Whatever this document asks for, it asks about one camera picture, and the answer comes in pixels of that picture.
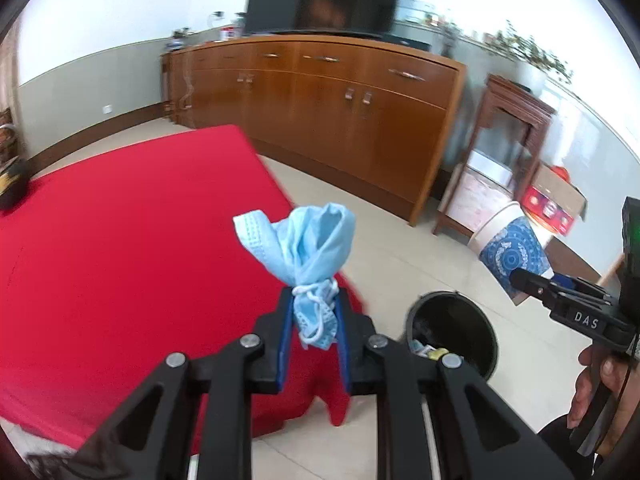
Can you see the vase with dried flowers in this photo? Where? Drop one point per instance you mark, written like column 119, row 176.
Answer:
column 448, row 42

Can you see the small potted plant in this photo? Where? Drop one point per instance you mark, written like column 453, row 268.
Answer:
column 181, row 36

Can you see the black sound bar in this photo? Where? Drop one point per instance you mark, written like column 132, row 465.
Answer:
column 407, row 42

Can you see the black cast iron teapot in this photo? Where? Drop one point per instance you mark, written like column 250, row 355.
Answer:
column 10, row 185

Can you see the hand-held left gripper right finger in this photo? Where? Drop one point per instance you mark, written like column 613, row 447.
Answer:
column 342, row 340

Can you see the black trash bin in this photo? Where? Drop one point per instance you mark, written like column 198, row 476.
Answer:
column 475, row 330

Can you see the small dark side table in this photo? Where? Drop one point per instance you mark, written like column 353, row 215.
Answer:
column 166, row 85

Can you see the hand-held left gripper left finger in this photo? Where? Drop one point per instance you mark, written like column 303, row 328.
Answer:
column 284, row 340

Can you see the blue face mask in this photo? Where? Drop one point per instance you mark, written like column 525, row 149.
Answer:
column 305, row 245

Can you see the cardboard box red print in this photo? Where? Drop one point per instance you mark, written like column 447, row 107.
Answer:
column 552, row 200

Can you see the blue patterned paper cup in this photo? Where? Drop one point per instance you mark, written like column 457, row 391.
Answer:
column 515, row 255

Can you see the bottles and red-lid jar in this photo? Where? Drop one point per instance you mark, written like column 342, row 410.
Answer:
column 232, row 30

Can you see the orange bag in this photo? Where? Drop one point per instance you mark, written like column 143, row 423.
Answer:
column 561, row 172

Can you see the long wooden sideboard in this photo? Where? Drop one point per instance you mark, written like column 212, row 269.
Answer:
column 325, row 115

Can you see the red tablecloth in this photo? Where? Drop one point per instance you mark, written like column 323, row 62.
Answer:
column 125, row 260

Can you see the pink floral box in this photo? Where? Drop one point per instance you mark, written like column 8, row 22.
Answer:
column 477, row 197

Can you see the carved wooden stand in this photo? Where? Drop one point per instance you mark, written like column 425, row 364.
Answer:
column 515, row 105

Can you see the person's right hand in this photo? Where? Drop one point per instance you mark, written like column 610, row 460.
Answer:
column 597, row 375

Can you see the white floral bucket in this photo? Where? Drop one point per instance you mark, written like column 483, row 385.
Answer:
column 492, row 225

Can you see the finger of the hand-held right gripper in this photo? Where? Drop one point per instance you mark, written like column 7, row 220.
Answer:
column 585, row 291
column 535, row 285

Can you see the white box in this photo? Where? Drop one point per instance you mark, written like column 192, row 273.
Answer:
column 492, row 165

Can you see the potted plant white vase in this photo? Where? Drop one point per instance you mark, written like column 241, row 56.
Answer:
column 530, row 50

